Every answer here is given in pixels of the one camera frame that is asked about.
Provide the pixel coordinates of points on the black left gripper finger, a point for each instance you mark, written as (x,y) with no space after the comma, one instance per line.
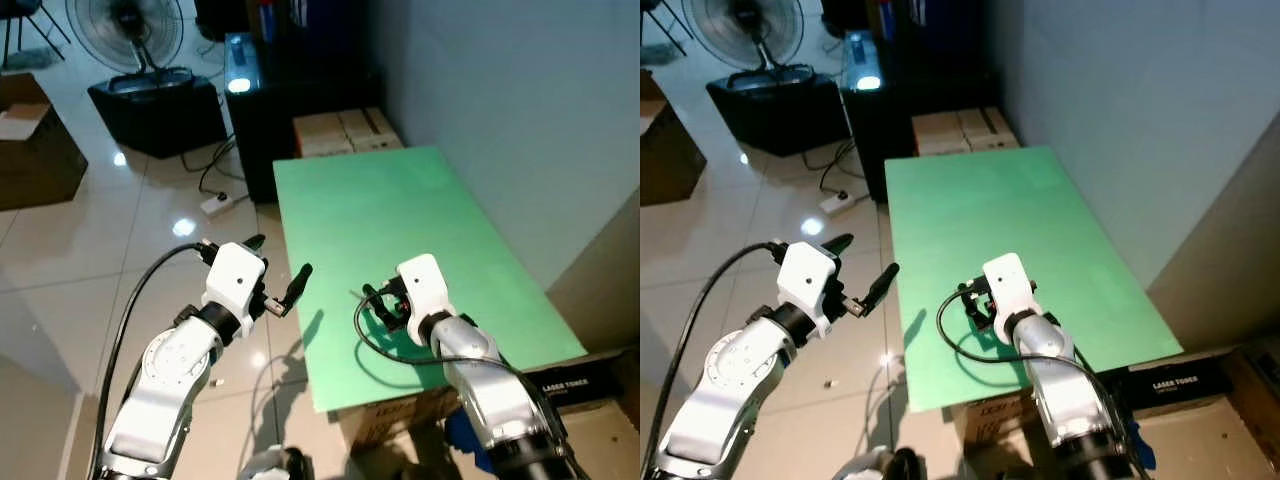
(840,243)
(256,243)
(298,288)
(882,290)

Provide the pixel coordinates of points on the white power strip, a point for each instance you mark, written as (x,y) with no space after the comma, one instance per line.
(840,204)
(220,204)

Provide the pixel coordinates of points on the green table cover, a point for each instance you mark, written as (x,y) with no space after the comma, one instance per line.
(1010,210)
(400,200)

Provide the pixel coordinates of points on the brown printed carton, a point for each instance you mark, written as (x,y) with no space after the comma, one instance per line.
(990,415)
(390,415)

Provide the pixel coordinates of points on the beige cardboard carton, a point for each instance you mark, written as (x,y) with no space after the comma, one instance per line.
(320,135)
(938,135)
(375,128)
(995,126)

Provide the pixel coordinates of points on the black storage box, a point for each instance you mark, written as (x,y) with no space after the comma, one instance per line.
(775,120)
(155,120)

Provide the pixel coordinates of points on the blue cloth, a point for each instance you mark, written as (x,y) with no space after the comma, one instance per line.
(462,435)
(1142,445)

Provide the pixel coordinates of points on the dark robot left leg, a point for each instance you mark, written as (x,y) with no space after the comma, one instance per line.
(280,465)
(890,465)

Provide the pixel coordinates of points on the tall black cabinet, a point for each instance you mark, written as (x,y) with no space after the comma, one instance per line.
(320,90)
(940,90)

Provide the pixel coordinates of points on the open brown cardboard box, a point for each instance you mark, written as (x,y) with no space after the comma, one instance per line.
(670,150)
(40,150)

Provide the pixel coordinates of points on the black laser toner box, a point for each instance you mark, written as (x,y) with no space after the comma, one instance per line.
(1180,385)
(580,385)

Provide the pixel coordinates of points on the black electric fan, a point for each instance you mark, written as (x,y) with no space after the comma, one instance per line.
(125,25)
(745,25)

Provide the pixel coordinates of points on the black chair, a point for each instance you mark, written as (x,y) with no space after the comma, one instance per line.
(650,5)
(15,5)

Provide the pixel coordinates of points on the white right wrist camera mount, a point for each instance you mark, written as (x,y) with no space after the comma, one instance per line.
(420,285)
(1005,285)

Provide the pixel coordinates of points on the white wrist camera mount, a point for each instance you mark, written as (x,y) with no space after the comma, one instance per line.
(232,275)
(805,280)
(1005,285)
(420,285)

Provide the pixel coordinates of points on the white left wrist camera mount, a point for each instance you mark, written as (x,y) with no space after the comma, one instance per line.
(232,275)
(805,280)

